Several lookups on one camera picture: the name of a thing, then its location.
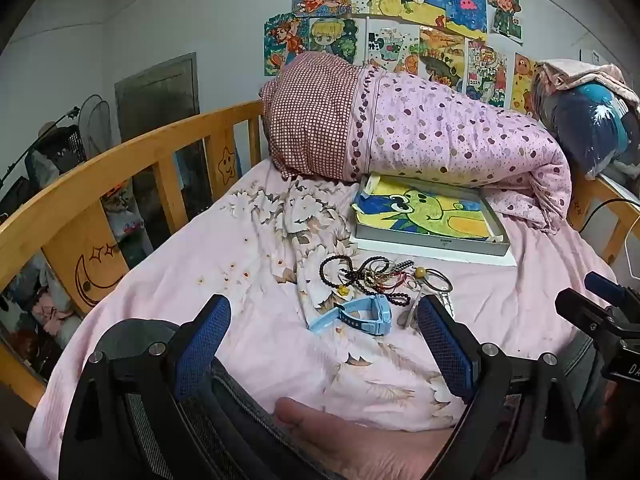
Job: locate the silver bangle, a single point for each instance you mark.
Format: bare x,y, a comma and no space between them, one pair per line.
446,280
415,287

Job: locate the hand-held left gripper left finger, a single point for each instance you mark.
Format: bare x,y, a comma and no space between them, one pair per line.
200,342

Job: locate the wooden bed rail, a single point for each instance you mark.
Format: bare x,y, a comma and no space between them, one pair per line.
100,170
595,195

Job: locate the yellow wooden bead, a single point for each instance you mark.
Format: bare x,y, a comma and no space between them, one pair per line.
421,273

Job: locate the pink folded cloth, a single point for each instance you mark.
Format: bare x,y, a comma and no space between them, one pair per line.
580,72

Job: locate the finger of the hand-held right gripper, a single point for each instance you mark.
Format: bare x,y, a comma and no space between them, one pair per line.
580,310
605,287

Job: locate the light blue smartwatch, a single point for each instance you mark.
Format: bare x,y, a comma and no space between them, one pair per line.
350,312

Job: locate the pink floral bedsheet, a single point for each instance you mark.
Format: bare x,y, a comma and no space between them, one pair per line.
200,260

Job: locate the grey door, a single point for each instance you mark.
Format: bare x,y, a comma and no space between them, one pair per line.
155,95

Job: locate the red checked pillow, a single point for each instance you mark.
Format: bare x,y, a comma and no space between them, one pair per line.
312,115

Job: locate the grey metal watch band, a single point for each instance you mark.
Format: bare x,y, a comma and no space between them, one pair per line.
446,305

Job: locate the grey tray with frog drawing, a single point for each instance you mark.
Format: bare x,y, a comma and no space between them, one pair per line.
430,215

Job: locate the group of children's wall drawings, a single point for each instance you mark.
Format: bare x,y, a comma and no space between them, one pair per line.
390,5

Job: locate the person's bare foot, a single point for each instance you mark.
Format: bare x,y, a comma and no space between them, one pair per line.
350,440

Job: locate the blue clothes in plastic bag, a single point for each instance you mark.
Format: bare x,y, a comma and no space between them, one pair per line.
595,125

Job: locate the pink dotted rolled quilt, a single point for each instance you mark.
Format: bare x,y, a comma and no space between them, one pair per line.
450,130

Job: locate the black plastic crate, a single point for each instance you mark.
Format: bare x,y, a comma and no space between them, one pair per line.
62,145

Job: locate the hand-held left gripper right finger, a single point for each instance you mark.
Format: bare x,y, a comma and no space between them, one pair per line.
445,352

